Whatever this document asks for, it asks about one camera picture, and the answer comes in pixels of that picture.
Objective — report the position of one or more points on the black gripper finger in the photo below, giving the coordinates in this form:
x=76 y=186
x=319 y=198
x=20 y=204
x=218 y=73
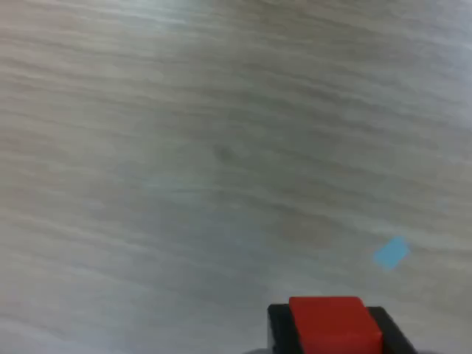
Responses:
x=394 y=335
x=284 y=332

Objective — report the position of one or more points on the red cube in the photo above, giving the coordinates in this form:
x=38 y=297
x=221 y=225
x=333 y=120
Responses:
x=337 y=324

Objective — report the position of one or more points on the small pale blue tape mark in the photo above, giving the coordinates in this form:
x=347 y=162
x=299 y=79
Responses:
x=391 y=253

